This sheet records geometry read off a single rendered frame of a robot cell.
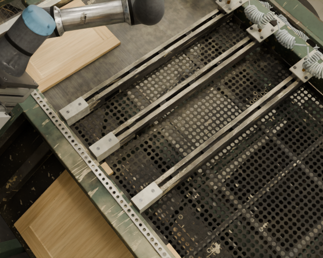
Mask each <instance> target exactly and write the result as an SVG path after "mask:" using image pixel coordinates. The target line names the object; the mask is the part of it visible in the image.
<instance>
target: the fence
mask: <svg viewBox="0 0 323 258"><path fill-rule="evenodd" d="M70 1H72V0H46V1H44V2H42V3H40V4H38V5H37V6H38V7H42V8H44V7H51V6H56V7H58V8H59V7H61V6H63V5H64V4H66V3H68V2H70ZM20 15H21V14H20ZM20 15H18V16H16V17H15V18H13V19H11V20H9V21H7V22H5V23H3V24H2V25H0V38H1V37H3V36H4V35H5V33H6V32H7V31H8V30H9V28H10V27H11V26H12V25H13V24H14V22H15V21H16V20H17V19H18V18H19V16H20Z"/></svg>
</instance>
